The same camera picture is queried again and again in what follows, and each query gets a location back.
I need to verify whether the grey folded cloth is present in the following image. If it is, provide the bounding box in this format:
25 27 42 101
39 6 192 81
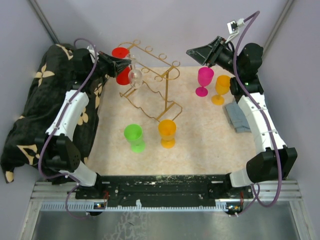
225 101 251 133

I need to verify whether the pink plastic wine glass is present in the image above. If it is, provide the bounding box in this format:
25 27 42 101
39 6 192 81
195 67 215 97

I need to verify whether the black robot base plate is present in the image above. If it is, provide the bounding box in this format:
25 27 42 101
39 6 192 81
75 174 253 213

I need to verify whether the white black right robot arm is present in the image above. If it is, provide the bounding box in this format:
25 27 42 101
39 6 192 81
186 36 298 198

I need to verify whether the gold wire wine glass rack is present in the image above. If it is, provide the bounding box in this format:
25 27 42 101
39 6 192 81
118 39 183 122

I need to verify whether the black floral blanket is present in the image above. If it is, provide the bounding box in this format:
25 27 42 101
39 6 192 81
0 44 110 184

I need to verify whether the orange plastic wine glass front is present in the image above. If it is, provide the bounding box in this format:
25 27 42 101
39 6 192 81
158 119 177 149

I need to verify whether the green plastic wine glass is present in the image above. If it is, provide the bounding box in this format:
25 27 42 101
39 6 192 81
124 124 146 153

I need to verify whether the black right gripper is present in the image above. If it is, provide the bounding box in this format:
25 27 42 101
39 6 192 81
186 36 242 77

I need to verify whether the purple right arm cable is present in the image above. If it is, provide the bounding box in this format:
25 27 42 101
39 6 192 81
228 10 283 217

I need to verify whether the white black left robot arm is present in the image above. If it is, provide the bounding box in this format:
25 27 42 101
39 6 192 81
35 48 132 199

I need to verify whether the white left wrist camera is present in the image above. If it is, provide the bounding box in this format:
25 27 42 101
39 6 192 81
87 45 95 55

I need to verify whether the orange plastic wine glass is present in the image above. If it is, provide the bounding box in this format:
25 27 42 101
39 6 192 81
158 119 177 149
211 75 231 106

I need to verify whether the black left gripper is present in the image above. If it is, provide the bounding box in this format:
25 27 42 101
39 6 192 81
89 51 132 81

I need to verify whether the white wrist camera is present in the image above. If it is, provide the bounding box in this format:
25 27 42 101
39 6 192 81
87 45 95 55
225 18 245 44

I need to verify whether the clear wine glass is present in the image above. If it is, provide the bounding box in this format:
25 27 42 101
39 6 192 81
127 53 143 89

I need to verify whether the red plastic wine glass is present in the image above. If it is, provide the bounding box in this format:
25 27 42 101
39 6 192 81
111 47 131 86

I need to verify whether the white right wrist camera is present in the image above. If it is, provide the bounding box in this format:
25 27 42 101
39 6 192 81
225 18 245 44

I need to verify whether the orange plastic wine glass back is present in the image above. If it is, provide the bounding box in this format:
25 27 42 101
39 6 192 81
211 75 231 106

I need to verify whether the grey slotted cable duct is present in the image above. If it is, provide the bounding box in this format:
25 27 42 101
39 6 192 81
39 201 241 212

